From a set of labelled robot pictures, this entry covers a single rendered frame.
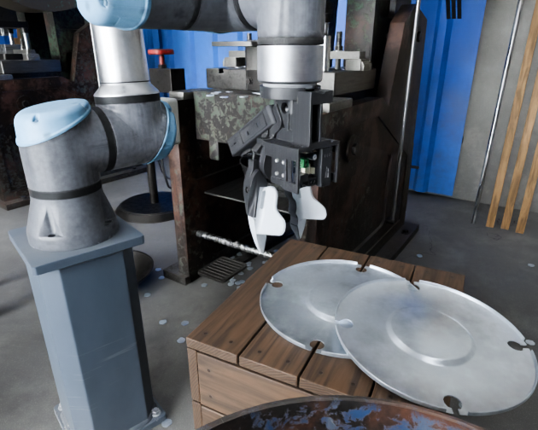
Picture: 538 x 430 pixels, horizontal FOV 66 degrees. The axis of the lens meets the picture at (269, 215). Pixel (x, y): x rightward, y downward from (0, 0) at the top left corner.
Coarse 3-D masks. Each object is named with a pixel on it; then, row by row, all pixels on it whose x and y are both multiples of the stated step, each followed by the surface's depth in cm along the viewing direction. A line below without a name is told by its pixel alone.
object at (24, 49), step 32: (0, 0) 181; (32, 0) 185; (64, 0) 196; (0, 32) 218; (32, 32) 240; (64, 32) 225; (0, 64) 202; (32, 64) 213; (64, 64) 229; (96, 64) 235; (0, 96) 201; (32, 96) 214; (64, 96) 227; (0, 128) 204; (0, 160) 207; (0, 192) 213
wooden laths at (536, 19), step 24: (528, 48) 169; (504, 72) 175; (528, 72) 171; (528, 120) 175; (504, 144) 180; (528, 144) 177; (504, 168) 182; (480, 192) 190; (528, 192) 179; (504, 216) 187
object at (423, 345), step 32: (352, 288) 72; (384, 288) 74; (448, 288) 75; (352, 320) 65; (384, 320) 66; (416, 320) 66; (448, 320) 66; (480, 320) 68; (352, 352) 59; (384, 352) 59; (416, 352) 59; (448, 352) 59; (480, 352) 61; (512, 352) 61; (384, 384) 53; (416, 384) 54; (448, 384) 55; (480, 384) 55; (512, 384) 56
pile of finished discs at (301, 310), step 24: (312, 264) 85; (336, 264) 85; (360, 264) 85; (264, 288) 76; (288, 288) 77; (312, 288) 76; (336, 288) 76; (264, 312) 70; (288, 312) 70; (312, 312) 70; (288, 336) 64; (312, 336) 64; (336, 336) 64
